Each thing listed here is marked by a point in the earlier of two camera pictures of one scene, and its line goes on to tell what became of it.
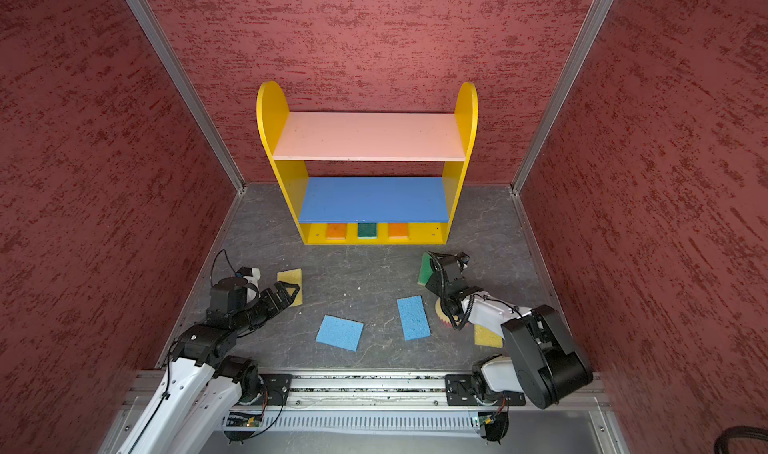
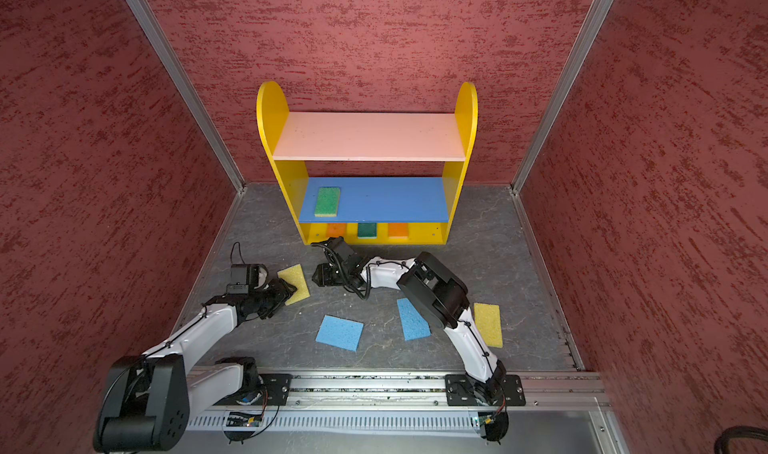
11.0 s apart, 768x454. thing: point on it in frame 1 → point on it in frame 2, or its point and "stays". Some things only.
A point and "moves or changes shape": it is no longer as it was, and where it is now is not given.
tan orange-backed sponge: x=336 y=231 stays
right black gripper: x=431 y=285 → x=324 y=279
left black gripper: x=274 y=307 stays
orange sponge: x=398 y=230 stays
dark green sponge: x=367 y=230 stays
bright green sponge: x=425 y=270 moves or changes shape
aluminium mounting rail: x=372 y=389 stays
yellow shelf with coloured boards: x=368 y=210 stays
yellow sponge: x=292 y=276 moves or changes shape
